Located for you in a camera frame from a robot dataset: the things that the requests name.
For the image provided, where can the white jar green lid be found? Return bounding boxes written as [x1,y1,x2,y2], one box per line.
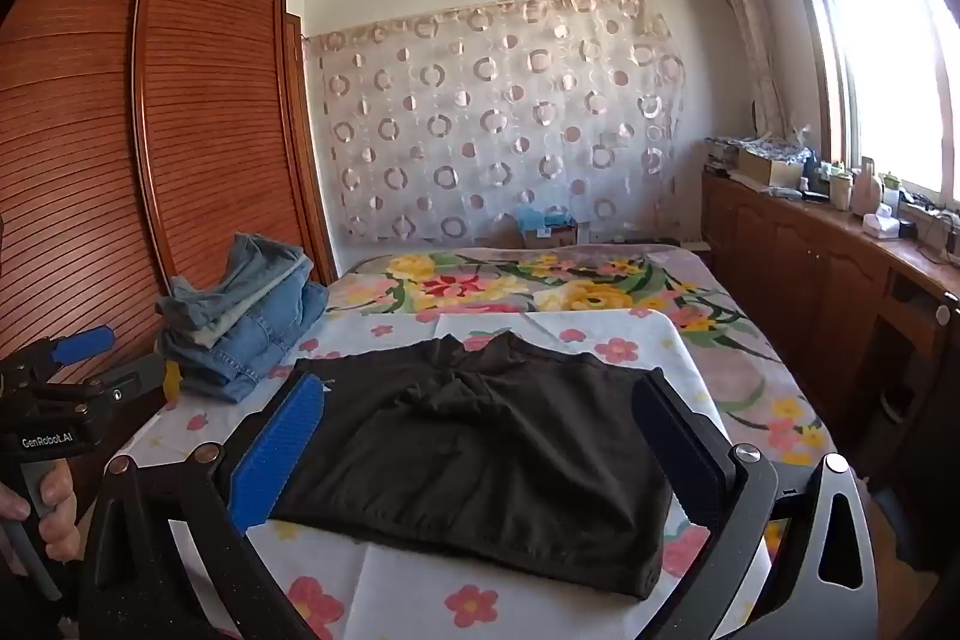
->
[829,164,856,211]

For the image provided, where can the white tissue box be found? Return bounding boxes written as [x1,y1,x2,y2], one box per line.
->
[862,205,901,242]

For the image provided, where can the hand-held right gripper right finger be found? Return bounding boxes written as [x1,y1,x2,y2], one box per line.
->
[632,370,878,640]

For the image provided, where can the pale green folded pants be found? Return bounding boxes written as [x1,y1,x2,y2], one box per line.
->
[184,299,263,350]

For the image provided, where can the floral bed blanket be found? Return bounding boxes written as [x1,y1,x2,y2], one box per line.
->
[322,244,839,470]

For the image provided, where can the dark waste bin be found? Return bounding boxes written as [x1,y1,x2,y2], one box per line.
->
[877,385,922,425]

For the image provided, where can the long low wooden cabinet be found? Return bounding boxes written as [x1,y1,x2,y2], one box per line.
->
[701,167,960,483]

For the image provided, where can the black pants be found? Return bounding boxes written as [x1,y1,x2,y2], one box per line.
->
[270,331,672,600]

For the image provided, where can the circle print sheer curtain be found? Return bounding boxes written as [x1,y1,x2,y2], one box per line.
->
[304,0,687,244]

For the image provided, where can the small cardboard box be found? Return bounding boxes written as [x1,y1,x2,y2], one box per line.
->
[523,222,580,250]

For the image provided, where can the person's left hand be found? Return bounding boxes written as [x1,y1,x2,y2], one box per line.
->
[0,458,81,564]

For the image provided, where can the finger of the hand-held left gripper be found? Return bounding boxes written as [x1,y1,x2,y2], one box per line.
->
[0,325,117,386]
[45,359,170,420]

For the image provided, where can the beige window curtain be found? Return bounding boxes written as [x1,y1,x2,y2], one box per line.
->
[705,0,788,140]

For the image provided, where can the stack of small boxes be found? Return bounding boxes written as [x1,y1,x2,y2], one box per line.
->
[703,137,743,173]

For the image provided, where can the wooden frame window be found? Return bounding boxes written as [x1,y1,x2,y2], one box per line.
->
[772,0,960,214]

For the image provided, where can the light blue faded pants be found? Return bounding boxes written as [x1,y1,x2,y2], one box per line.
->
[156,233,314,348]

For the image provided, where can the white strawberry print sheet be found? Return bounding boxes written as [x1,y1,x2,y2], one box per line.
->
[112,308,777,640]

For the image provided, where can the pink white dispenser bottle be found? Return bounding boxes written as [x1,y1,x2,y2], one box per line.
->
[850,156,886,215]

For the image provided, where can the wooden slatted wardrobe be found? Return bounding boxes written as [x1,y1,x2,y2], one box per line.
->
[0,0,338,431]

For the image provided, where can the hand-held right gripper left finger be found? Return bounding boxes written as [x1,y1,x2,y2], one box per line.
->
[79,374,327,640]

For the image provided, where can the blue denim pants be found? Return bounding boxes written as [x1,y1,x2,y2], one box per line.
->
[161,284,329,405]

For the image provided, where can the open cardboard box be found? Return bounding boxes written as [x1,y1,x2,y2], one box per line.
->
[739,149,807,188]

